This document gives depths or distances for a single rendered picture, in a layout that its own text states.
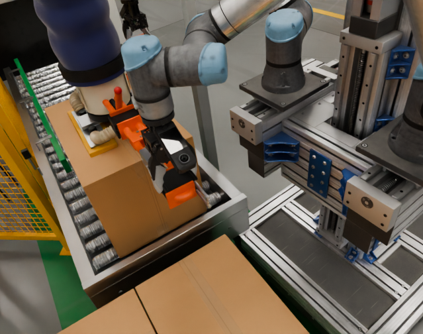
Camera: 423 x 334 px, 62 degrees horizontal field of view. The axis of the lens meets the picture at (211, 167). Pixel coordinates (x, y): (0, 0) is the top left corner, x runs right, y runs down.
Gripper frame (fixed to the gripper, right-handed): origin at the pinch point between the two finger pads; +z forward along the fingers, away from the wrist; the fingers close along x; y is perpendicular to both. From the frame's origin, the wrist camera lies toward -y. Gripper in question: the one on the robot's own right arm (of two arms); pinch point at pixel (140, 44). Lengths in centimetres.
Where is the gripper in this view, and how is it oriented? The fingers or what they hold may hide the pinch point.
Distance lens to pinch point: 167.5
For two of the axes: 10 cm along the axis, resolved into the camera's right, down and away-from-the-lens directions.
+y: 5.1, 5.3, -6.8
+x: 8.5, -4.2, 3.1
